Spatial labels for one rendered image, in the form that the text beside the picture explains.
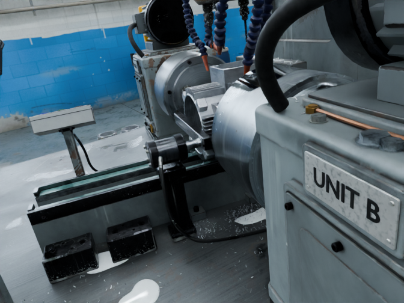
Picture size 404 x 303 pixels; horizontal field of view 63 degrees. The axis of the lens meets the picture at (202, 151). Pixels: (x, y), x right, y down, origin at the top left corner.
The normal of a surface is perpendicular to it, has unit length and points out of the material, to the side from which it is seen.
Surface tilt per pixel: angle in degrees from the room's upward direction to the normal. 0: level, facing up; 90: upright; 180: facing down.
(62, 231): 90
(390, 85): 90
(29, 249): 0
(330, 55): 90
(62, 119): 69
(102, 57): 90
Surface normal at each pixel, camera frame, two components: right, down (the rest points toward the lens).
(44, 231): 0.32, 0.32
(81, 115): 0.25, -0.04
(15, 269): -0.14, -0.92
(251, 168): 0.00, 0.35
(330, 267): -0.94, 0.24
